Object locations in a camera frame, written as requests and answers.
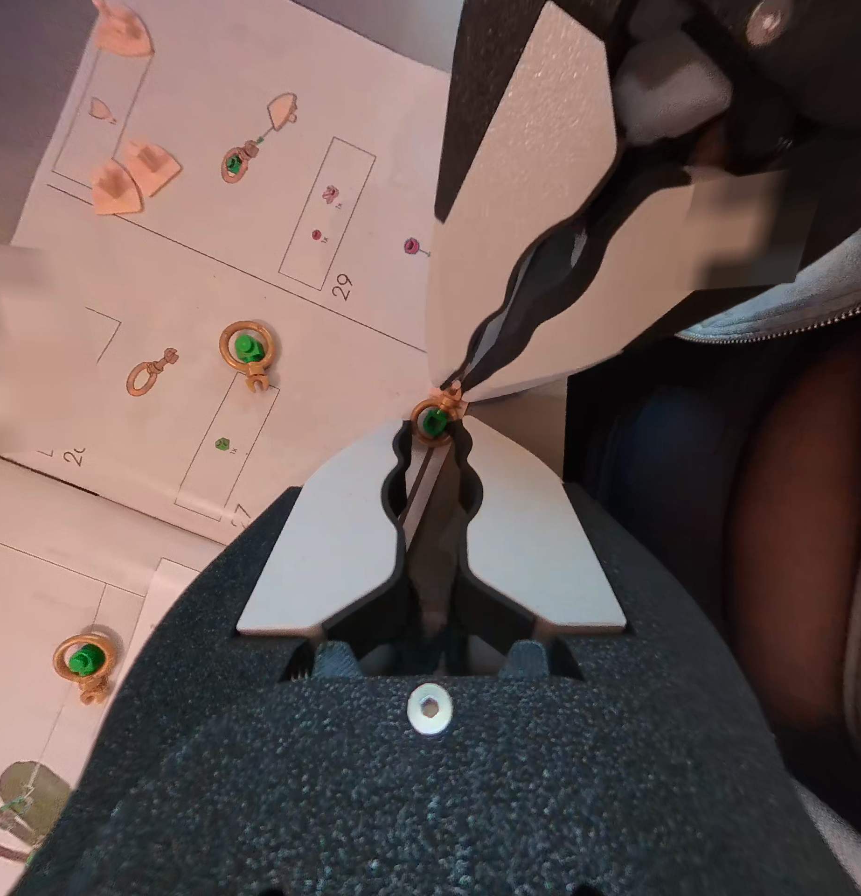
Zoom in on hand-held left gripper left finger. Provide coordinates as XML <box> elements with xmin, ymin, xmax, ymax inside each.
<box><xmin>235</xmin><ymin>422</ymin><xmax>417</xmax><ymax>639</ymax></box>

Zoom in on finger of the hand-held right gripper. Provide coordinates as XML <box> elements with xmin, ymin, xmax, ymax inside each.
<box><xmin>453</xmin><ymin>168</ymin><xmax>711</xmax><ymax>403</ymax></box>
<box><xmin>425</xmin><ymin>0</ymin><xmax>627</xmax><ymax>392</ymax></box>

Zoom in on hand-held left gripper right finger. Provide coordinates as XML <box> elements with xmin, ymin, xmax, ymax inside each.
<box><xmin>453</xmin><ymin>419</ymin><xmax>629</xmax><ymax>639</ymax></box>

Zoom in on gold ring with green stud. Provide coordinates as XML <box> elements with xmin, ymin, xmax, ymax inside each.
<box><xmin>218</xmin><ymin>320</ymin><xmax>274</xmax><ymax>394</ymax></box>
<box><xmin>53</xmin><ymin>632</ymin><xmax>113</xmax><ymax>706</ymax></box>
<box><xmin>410</xmin><ymin>393</ymin><xmax>468</xmax><ymax>447</ymax></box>

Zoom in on person's legs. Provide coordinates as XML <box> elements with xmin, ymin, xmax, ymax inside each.
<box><xmin>563</xmin><ymin>336</ymin><xmax>861</xmax><ymax>827</ymax></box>

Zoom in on instruction booklet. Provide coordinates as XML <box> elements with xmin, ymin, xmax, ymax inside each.
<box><xmin>0</xmin><ymin>0</ymin><xmax>571</xmax><ymax>865</ymax></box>

